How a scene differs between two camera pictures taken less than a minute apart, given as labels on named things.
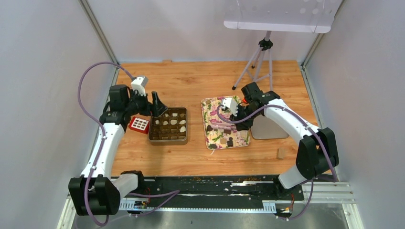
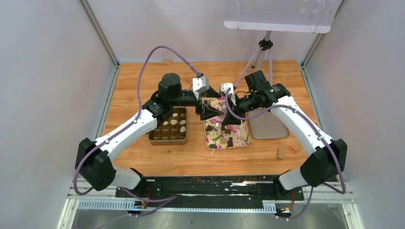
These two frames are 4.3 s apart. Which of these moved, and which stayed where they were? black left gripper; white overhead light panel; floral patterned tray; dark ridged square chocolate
Moved: black left gripper
Stayed: white overhead light panel; floral patterned tray; dark ridged square chocolate
